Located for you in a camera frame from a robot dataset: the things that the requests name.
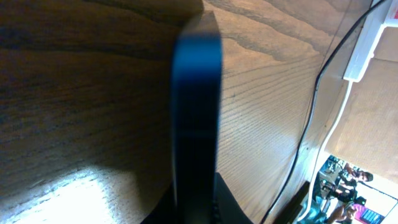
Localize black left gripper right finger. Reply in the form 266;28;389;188
213;172;252;224

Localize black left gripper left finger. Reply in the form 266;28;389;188
141;184;174;224

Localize black USB charging cable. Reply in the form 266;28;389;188
259;0;386;224

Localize blue Samsung Galaxy smartphone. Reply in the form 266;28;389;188
170;11;223;223

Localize brown cardboard panel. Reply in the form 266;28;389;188
326;27;397;182

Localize white power strip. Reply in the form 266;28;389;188
343;0;397;82

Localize white power strip cord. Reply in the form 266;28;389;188
297;80;355;222

